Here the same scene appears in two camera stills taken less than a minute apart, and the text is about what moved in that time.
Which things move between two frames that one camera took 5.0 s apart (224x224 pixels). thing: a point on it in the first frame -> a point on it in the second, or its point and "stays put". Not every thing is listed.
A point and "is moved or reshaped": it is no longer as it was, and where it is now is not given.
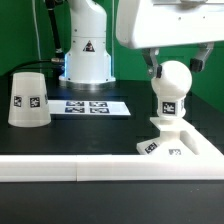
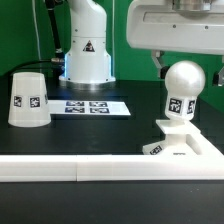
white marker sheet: [87, 107] stays put
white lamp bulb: [171, 87] is moved or reshaped
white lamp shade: [29, 104] stays put
